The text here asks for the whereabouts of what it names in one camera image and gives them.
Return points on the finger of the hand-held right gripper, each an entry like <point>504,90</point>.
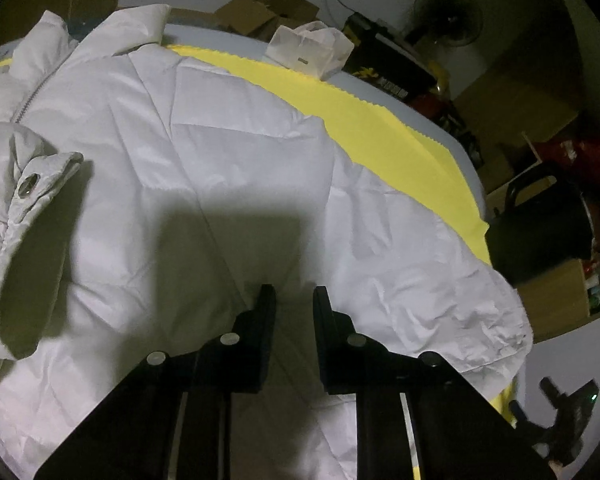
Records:
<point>551,389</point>
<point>530,425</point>

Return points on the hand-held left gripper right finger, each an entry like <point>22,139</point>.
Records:
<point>324,320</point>

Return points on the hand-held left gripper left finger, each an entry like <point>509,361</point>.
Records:
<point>265,320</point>

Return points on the white puffer jacket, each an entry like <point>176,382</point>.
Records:
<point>205,160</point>

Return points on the small cardboard box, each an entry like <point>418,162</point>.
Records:
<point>555,300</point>

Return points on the yellow table cloth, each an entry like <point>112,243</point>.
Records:
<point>380,125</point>

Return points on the cluttered storage shelf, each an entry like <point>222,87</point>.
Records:
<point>590,160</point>

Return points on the black box with yellow print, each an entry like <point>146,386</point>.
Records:
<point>385,60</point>

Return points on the white paper bag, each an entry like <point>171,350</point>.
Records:
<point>305,47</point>

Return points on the large closed cardboard box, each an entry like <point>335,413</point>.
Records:
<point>515,110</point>

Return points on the open cardboard box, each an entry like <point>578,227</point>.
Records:
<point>260,12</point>

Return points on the black standing fan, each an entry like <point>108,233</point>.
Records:
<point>447,12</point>

